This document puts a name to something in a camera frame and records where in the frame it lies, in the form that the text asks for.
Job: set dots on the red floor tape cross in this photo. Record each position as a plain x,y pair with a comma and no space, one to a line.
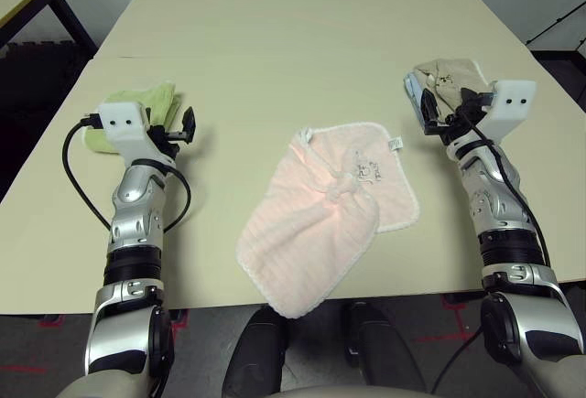
179,325

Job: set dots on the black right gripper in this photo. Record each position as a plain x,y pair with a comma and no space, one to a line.
462,125

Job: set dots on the green folded towel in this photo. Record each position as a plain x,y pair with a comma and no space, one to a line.
160,100

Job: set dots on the beige folded towel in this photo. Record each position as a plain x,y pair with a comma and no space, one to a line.
453,73

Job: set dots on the black cabinet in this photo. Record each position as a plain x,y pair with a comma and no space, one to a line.
563,73

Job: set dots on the grey right robot leg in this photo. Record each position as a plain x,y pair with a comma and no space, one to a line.
384,352

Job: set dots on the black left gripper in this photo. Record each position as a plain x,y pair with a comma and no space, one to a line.
162,139

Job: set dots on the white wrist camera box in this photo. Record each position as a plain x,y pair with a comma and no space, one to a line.
510,105
121,128

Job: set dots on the light blue folded towel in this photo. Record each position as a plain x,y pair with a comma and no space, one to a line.
412,91

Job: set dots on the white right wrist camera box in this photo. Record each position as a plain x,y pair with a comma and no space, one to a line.
510,105

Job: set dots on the beige robot torso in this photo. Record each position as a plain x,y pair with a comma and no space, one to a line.
357,393

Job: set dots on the red floor tape strip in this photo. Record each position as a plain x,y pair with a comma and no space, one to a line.
50,322
18,368

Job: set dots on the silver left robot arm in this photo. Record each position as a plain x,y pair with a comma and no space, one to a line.
137,196

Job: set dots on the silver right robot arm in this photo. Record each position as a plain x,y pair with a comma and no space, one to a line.
494,196

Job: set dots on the pink terry towel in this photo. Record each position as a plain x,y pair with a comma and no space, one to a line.
311,233

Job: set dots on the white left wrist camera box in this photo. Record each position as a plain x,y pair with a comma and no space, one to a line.
121,128

